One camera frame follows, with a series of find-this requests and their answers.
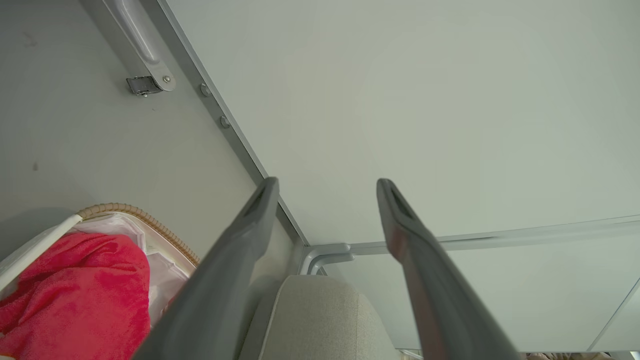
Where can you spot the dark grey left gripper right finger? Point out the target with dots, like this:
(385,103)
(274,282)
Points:
(440,300)

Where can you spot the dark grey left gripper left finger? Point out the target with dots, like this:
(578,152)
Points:
(220,290)

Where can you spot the red cloth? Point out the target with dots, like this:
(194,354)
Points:
(75,295)

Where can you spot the beige upholstered chair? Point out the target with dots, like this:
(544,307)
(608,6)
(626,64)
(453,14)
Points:
(315,320)

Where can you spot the wicker rimmed laundry basket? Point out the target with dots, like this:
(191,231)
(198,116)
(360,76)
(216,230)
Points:
(160,260)

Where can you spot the grey horizontal frame rail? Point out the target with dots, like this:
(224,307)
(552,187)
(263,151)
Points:
(500,236)

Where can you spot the grey bracket with caster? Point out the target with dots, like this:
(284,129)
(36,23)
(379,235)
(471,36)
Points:
(142,55)

